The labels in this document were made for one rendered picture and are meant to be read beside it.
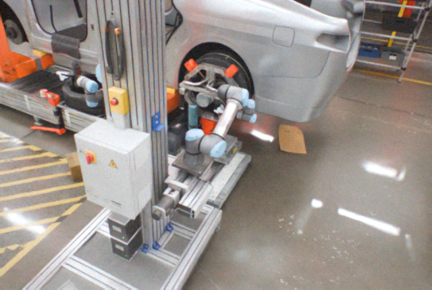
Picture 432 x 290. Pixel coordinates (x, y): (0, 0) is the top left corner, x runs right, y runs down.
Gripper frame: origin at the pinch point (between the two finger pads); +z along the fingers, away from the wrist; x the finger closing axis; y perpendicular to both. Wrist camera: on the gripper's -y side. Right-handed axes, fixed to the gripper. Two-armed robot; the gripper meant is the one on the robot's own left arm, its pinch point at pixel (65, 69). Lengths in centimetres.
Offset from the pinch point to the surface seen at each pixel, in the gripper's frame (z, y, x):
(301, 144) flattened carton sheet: -112, 93, 226
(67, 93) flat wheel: 103, 66, 58
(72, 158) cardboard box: 36, 104, 21
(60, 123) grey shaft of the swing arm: 101, 99, 46
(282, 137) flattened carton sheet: -88, 93, 224
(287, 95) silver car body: -118, 8, 132
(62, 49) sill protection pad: 141, 28, 75
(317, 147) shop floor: -128, 93, 236
